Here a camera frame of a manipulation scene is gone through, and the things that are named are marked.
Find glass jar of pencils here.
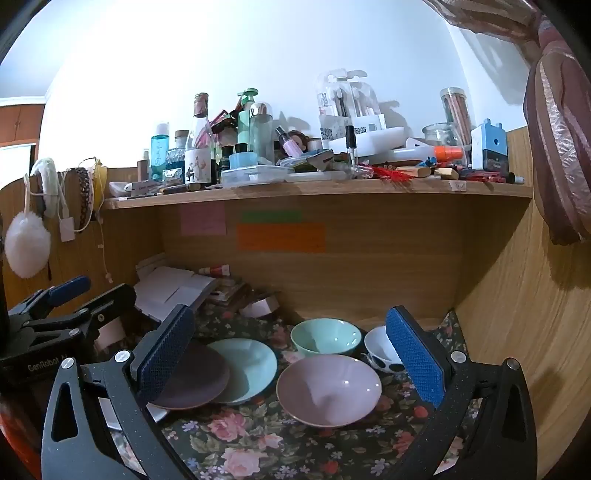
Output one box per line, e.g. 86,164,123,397
438,88,474,139

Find white mug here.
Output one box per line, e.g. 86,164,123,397
95,318,123,352

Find wooden cabinet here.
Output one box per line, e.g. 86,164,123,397
0,97,47,148

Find orange sticky note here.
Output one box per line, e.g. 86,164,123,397
237,224,327,253

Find clear glass bottle with label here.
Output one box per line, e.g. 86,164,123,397
185,92,217,186

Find mint green pump bottle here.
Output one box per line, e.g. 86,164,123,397
236,88,259,155

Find white black-dotted bowl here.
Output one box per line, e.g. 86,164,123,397
363,325,409,374

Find red pens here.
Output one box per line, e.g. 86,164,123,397
459,170,515,183

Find white fluffy pompom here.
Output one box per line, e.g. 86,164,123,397
4,212,51,278

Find small white container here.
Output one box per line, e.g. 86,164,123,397
240,298,278,319

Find blue liquid bottle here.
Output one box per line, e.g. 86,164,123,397
150,122,171,182

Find blue pencil sharpener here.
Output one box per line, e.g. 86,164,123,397
471,119,509,172

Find red tassel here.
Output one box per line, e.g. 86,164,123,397
369,166,416,190

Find clear plastic box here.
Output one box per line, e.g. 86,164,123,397
221,165,289,188

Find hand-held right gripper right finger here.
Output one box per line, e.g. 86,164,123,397
385,305,539,480

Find green sticky note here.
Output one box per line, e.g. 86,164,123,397
241,210,303,223

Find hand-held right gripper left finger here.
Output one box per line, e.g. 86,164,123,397
41,304,198,480

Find person's left forearm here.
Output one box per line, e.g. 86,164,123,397
0,401,42,480

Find white cardboard box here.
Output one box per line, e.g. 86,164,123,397
323,127,407,153

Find white bottle with orange cap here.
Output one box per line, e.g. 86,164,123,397
388,145,465,164

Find pink bowl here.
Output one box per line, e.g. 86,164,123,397
276,354,383,428

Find patterned blue glass jar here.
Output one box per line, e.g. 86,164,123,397
164,148,188,183

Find pink sticky note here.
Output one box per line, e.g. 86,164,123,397
180,203,226,237

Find empty glass jar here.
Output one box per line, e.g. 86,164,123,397
422,122,462,153

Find small pink bottle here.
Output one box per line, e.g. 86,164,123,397
276,127,305,160

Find clear brush set packaging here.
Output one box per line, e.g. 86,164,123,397
316,69,384,139

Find wooden shelf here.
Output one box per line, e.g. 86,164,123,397
99,178,534,210

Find yellow cloth item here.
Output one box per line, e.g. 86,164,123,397
90,159,109,217

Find mint green plate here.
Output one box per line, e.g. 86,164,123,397
206,338,279,407

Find white beaded cord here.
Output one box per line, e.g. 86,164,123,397
99,217,114,284

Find stack of books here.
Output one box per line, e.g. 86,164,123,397
203,276,252,310

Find mint green bowl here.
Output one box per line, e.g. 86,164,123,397
290,318,363,360

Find floral tablecloth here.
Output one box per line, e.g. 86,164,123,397
106,295,481,480

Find clear bottle with silver cap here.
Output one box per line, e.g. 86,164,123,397
249,102,274,162

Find white charger with cable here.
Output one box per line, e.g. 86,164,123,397
55,168,77,241

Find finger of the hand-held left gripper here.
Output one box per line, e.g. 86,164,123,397
21,283,138,352
7,275,92,320

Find stack of white papers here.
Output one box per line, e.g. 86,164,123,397
134,254,220,324

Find purple plate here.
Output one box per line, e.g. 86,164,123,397
147,340,230,411

